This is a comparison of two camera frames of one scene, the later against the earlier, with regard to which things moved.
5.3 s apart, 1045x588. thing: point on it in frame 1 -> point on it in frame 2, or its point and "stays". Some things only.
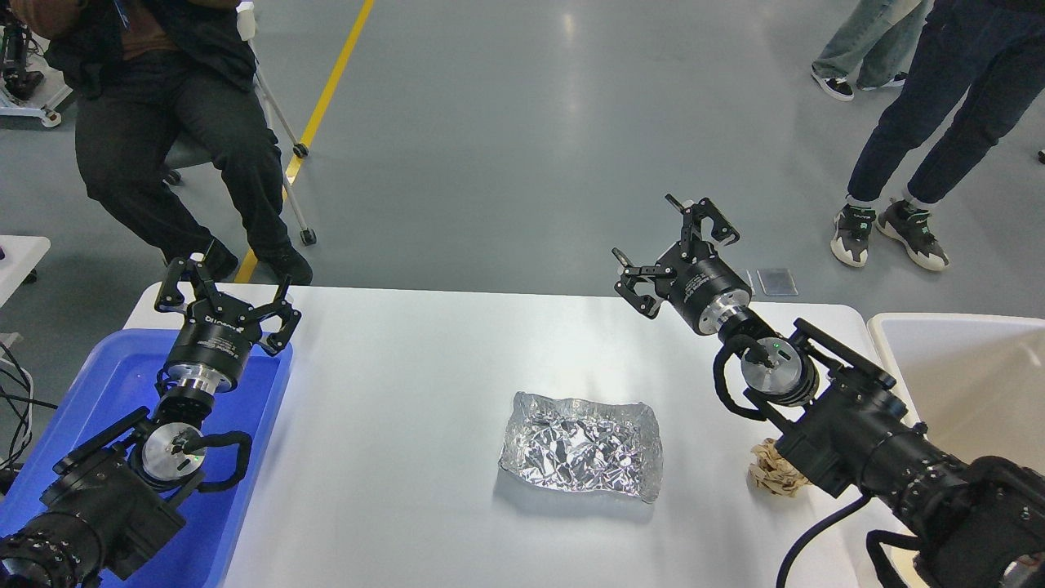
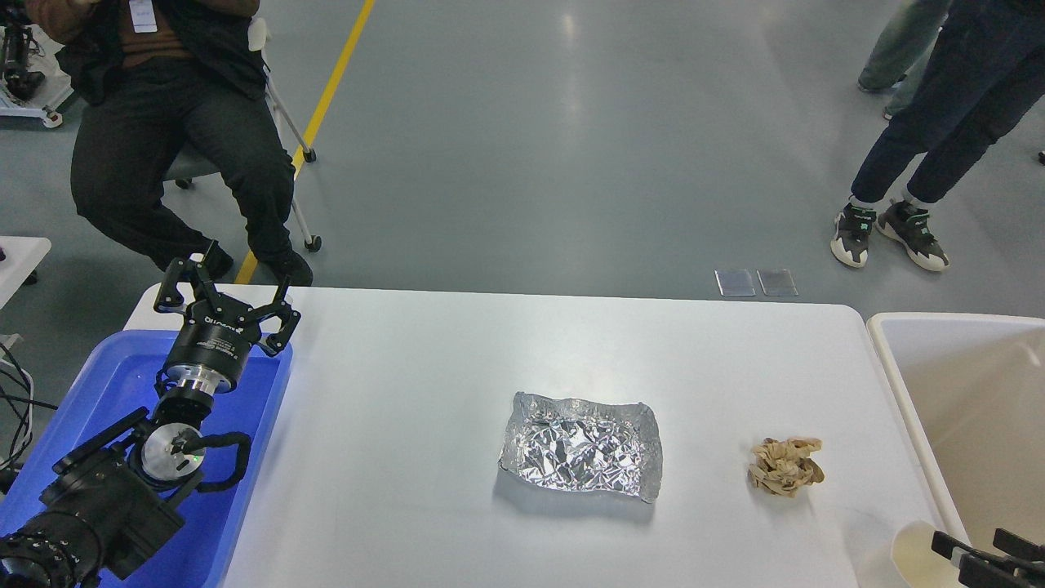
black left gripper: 220,332 stays
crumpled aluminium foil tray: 583,445 stays
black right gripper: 702,286 -> 979,570
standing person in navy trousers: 993,51 stays
